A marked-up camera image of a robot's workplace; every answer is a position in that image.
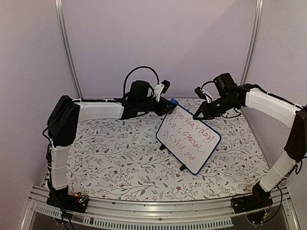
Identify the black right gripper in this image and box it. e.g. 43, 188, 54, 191
193, 95, 238, 121

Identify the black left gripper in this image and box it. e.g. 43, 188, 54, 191
138, 98, 176, 117

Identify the blue whiteboard eraser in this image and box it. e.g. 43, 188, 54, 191
167, 98, 178, 114

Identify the small blue-framed whiteboard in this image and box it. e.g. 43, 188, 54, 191
156, 105, 222, 175

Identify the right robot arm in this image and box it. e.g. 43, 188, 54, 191
193, 73, 307, 209

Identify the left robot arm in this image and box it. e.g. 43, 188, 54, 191
43, 80, 176, 208

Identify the floral patterned table mat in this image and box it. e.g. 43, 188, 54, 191
66, 111, 269, 202

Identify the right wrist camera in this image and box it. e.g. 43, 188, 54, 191
194, 87, 213, 103

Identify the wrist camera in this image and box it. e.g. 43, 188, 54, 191
153, 80, 170, 102
194, 87, 213, 103

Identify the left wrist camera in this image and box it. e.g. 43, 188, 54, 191
153, 80, 170, 102

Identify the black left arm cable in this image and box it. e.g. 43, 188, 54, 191
122, 66, 161, 99

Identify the wire whiteboard stand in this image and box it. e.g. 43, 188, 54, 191
159, 144, 187, 171

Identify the front aluminium rail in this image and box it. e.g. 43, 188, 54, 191
21, 185, 301, 230

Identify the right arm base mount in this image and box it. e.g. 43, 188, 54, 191
231, 183, 273, 214

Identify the right aluminium frame post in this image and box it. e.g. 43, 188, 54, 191
240, 0, 264, 84

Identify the aluminium frame post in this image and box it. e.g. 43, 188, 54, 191
240, 0, 264, 84
54, 0, 84, 99

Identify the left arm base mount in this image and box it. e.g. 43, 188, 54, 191
47, 187, 89, 213

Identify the left aluminium frame post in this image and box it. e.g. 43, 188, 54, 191
54, 0, 84, 99

